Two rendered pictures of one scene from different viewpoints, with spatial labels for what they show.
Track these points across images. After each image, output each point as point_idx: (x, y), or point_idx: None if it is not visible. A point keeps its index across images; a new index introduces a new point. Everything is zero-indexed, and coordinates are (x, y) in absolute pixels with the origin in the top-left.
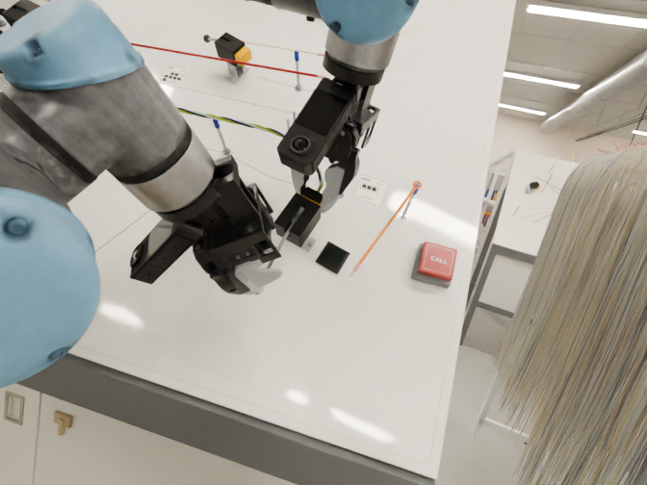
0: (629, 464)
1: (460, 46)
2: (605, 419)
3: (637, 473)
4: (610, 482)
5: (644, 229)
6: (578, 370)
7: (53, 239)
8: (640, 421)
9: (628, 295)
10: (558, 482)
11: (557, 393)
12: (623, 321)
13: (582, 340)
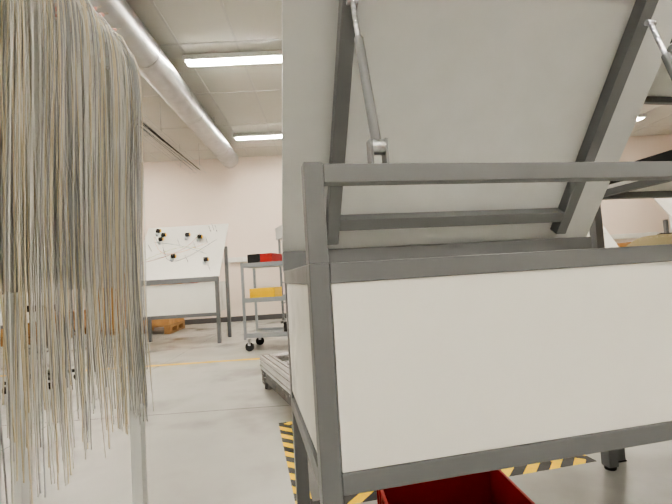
0: (133, 269)
1: None
2: (97, 268)
3: (140, 266)
4: (128, 294)
5: (53, 47)
6: (31, 259)
7: None
8: (118, 242)
9: (74, 138)
10: (97, 368)
11: (26, 316)
12: (82, 168)
13: (24, 212)
